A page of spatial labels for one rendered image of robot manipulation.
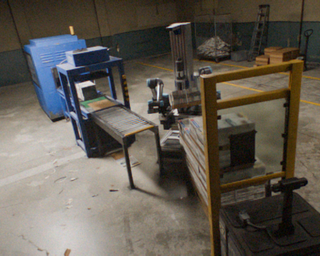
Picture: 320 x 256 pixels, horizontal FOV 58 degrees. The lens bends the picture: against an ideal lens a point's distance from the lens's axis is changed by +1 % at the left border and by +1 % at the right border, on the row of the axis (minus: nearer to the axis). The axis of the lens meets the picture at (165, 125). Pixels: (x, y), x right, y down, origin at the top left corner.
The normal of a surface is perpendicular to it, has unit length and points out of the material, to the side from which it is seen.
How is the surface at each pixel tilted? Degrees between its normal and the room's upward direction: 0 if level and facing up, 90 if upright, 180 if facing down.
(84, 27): 90
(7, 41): 90
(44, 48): 90
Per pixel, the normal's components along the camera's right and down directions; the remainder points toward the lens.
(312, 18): -0.84, 0.29
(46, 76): 0.53, 0.29
